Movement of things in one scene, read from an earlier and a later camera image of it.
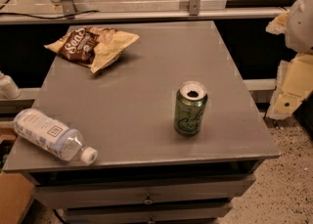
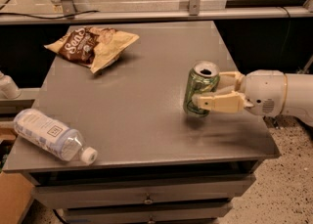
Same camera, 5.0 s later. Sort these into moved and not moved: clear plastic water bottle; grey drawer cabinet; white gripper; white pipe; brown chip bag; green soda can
Moved: green soda can; white gripper
Not moved: clear plastic water bottle; brown chip bag; white pipe; grey drawer cabinet
